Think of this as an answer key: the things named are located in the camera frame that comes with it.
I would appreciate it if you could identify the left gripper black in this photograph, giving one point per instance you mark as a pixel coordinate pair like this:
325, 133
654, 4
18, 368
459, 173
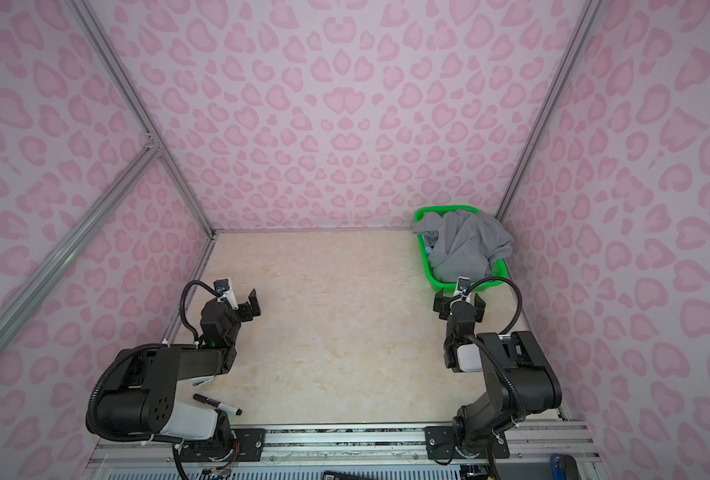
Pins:
241, 309

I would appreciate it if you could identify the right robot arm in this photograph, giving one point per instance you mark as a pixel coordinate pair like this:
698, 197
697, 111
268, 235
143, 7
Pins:
518, 382

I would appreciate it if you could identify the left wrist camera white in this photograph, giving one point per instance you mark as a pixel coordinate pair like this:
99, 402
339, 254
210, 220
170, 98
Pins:
225, 293

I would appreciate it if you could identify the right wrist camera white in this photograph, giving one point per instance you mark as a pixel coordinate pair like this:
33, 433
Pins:
463, 288

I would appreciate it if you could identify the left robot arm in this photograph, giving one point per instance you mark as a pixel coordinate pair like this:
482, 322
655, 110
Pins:
135, 399

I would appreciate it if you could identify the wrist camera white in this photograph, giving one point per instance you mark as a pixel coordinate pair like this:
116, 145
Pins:
225, 293
463, 288

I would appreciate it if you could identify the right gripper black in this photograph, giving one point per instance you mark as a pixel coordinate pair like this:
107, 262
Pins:
460, 306

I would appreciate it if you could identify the blue tool at edge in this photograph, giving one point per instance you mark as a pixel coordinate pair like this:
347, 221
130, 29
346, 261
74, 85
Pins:
564, 467

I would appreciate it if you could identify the grey long sleeve shirt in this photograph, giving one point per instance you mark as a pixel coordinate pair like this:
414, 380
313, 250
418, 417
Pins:
466, 246

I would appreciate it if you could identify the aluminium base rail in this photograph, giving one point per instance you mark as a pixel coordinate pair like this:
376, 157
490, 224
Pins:
350, 451

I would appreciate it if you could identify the green plastic basket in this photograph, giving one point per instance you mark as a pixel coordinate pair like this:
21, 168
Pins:
433, 270

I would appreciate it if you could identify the black marker pen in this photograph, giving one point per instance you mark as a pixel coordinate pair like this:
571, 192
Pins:
218, 405

